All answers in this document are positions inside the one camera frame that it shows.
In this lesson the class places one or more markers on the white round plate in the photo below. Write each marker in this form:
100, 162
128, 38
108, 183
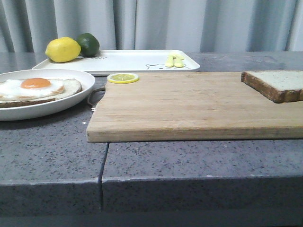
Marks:
33, 111

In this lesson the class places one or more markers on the wooden cutting board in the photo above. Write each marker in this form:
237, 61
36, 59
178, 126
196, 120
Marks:
191, 106

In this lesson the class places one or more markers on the yellow lemon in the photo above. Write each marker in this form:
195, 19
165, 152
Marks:
63, 49

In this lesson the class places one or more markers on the green lime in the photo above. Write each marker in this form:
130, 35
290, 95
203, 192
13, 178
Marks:
89, 44

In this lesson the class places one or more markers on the pale yellow plastic fork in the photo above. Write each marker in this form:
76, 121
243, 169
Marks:
170, 61

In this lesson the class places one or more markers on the lemon slice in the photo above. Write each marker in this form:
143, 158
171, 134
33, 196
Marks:
122, 78

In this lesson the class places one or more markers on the white bear-print tray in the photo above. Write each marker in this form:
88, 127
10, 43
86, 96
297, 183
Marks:
114, 61

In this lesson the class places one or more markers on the bread slice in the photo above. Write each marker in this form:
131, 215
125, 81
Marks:
71, 87
279, 86

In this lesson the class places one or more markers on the grey pleated curtain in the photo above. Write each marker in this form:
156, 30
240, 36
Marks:
187, 25

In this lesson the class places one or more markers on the fried egg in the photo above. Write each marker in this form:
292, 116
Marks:
28, 89

